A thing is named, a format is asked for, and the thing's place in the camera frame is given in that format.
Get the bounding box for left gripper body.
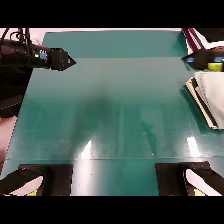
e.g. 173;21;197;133
48;47;70;72

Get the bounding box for white T-shirt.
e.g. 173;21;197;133
193;71;224;129

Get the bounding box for red striped garment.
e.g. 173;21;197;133
181;28;203;54

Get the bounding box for heap of clothes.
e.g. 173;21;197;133
185;76;221;131

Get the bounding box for black garment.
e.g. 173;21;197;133
199;28;224;43

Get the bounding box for black cable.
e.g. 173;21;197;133
0;28;33;46

